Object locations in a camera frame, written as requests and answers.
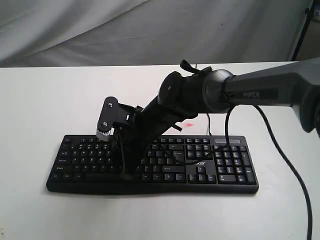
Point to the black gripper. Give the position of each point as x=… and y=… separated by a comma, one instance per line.
x=144, y=128

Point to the black acer keyboard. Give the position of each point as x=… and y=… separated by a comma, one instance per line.
x=172, y=164

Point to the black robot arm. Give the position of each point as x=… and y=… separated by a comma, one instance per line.
x=208, y=91

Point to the grey backdrop cloth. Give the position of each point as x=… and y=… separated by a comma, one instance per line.
x=68, y=33

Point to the wrist camera with black bracket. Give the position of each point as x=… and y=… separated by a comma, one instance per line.
x=113, y=116

